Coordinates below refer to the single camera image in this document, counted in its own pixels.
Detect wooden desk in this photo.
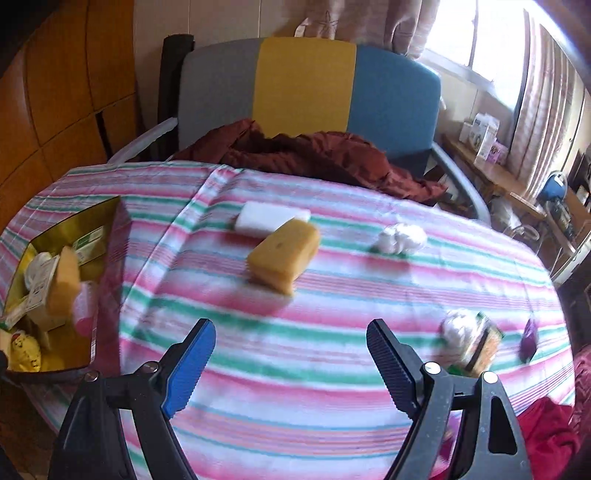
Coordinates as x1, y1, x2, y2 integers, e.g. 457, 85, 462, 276
441, 134, 546, 217

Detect white plastic-wrapped ball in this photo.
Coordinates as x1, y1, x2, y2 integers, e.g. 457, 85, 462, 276
379, 222, 428, 256

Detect yellow packet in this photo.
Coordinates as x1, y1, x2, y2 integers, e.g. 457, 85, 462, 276
9, 330, 42, 372

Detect purple pouch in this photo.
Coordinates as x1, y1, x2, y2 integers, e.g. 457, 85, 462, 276
518, 318, 539, 363

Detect yellow sponge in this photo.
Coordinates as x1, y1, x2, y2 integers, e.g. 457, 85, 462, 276
47, 246, 85, 319
246, 218, 322, 296

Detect red cloth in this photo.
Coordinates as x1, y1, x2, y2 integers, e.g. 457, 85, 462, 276
517, 346, 591, 480

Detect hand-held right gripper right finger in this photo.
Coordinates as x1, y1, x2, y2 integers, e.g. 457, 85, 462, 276
366, 318, 535, 480

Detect striped tablecloth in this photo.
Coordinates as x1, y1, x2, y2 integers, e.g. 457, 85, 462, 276
0, 164, 575, 480

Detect white foam block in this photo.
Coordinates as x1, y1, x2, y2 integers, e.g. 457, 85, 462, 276
234, 200, 311, 238

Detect wooden side table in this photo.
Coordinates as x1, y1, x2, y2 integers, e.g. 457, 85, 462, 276
549, 185, 591, 287

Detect white boxes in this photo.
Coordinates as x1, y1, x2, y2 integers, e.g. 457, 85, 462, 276
459, 113, 499, 160

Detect clear plastic-wrapped ball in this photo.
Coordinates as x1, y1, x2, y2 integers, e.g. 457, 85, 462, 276
441, 309, 485, 365

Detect green-edged biscuit packet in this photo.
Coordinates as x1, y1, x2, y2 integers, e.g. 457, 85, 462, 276
450, 313, 504, 376

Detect blue round object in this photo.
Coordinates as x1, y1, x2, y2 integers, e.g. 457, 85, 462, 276
538, 171, 568, 201

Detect window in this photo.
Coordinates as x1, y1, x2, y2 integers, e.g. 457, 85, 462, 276
425, 0, 529, 107

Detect maroon cloth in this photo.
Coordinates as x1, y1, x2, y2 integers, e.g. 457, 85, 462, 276
173, 119, 448, 206

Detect gold cardboard box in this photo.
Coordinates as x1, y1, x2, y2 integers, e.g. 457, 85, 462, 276
0, 195, 132, 377

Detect green white snack packet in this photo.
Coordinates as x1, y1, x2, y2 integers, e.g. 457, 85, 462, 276
74, 226, 112, 266

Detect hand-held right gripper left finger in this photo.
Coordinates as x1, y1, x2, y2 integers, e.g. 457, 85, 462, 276
48, 318, 218, 480

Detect wooden wardrobe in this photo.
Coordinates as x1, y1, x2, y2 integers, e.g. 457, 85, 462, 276
0, 0, 144, 222

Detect grey yellow blue chair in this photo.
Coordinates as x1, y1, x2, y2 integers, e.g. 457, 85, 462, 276
108, 37, 492, 222

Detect beige carton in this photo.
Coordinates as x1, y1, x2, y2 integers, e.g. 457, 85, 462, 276
18, 254, 60, 324

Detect beige patterned curtain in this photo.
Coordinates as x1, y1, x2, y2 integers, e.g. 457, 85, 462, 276
508, 9, 583, 199
295, 0, 439, 58

